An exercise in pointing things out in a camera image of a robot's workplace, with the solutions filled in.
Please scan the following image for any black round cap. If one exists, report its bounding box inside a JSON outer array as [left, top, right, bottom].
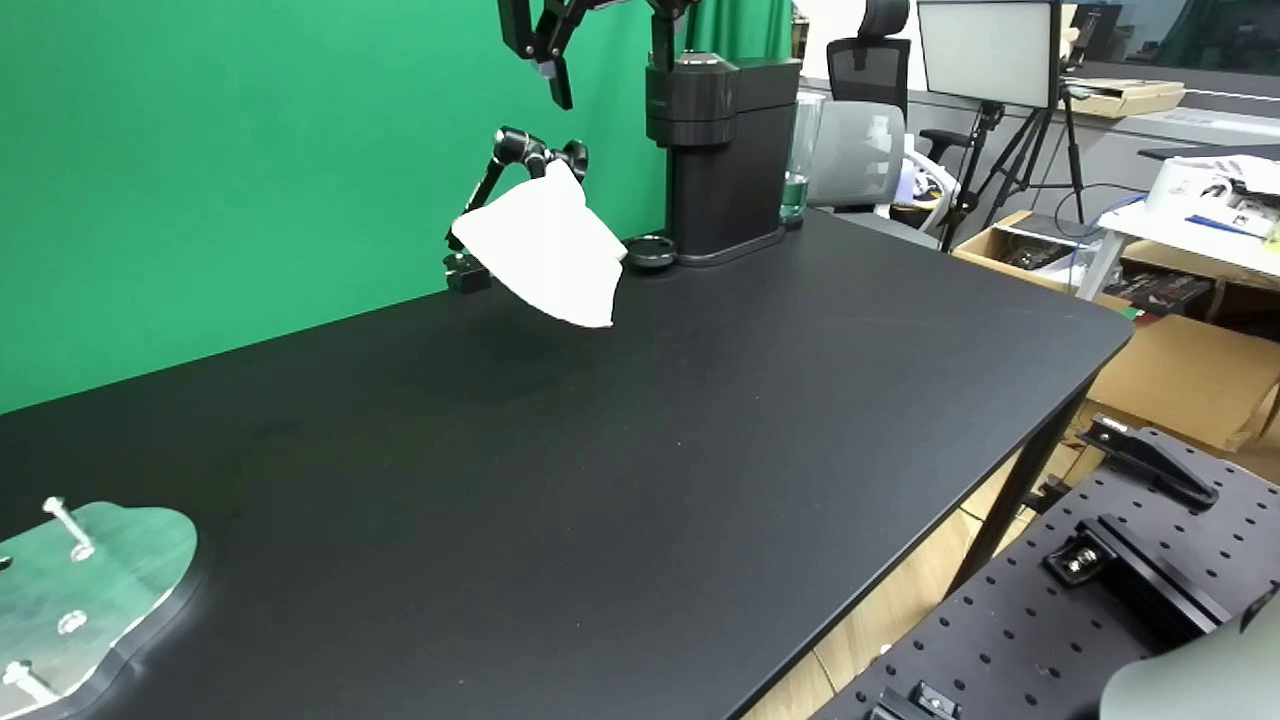
[[626, 233, 680, 270]]

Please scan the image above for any black articulated stand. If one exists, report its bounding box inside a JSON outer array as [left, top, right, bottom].
[[443, 126, 591, 295]]

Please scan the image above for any metal plate with bolts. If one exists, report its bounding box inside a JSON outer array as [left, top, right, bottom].
[[0, 496, 202, 717]]

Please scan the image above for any clear glass bottle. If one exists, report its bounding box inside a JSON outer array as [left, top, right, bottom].
[[779, 91, 827, 224]]

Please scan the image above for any light panel on tripod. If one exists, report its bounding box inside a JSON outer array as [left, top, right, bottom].
[[916, 0, 1088, 253]]

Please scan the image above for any green backdrop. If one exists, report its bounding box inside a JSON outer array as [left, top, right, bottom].
[[0, 0, 797, 417]]

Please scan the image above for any black rail clamp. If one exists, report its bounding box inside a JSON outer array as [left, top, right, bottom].
[[1042, 512, 1233, 643]]

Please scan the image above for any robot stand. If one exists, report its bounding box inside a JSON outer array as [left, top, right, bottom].
[[808, 424, 1280, 720]]

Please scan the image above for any white desk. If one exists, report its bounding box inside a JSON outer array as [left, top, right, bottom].
[[1074, 194, 1280, 303]]

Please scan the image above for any white device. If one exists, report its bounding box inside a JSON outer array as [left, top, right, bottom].
[[1144, 154, 1280, 217]]

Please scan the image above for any white cloth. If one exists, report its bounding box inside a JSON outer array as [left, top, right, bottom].
[[450, 160, 629, 330]]

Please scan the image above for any grey office chair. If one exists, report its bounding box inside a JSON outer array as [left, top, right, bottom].
[[807, 100, 963, 237]]

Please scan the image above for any flat cardboard box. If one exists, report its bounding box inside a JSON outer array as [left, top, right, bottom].
[[1060, 77, 1188, 120]]

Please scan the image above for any black coffee machine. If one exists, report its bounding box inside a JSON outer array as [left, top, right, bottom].
[[644, 50, 805, 268]]

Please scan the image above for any stack of cardboard boxes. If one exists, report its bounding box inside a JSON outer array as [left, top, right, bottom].
[[953, 209, 1280, 453]]

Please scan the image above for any black office chair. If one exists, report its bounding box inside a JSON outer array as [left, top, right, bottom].
[[827, 0, 963, 163]]

